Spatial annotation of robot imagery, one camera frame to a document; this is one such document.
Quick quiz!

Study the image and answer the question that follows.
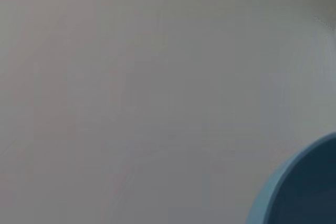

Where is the blue bowl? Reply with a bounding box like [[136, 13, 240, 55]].
[[245, 132, 336, 224]]

